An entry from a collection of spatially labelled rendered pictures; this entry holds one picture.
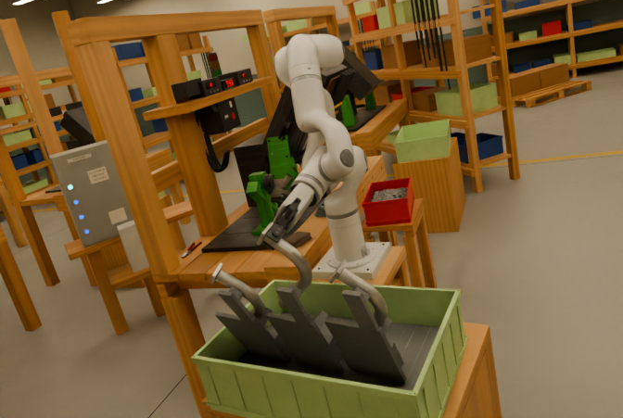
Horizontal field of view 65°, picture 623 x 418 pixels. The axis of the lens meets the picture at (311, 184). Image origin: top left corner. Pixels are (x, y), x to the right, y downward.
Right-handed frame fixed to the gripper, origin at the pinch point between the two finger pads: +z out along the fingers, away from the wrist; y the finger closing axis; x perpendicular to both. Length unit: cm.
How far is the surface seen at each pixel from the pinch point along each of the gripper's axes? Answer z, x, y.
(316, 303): -13.9, 19.9, -43.1
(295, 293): 7.6, 11.1, -3.3
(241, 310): 11.6, 2.4, -19.3
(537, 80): -717, 180, -326
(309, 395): 20.9, 26.5, -16.2
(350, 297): 6.5, 21.5, 6.8
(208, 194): -64, -47, -105
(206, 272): -24, -22, -91
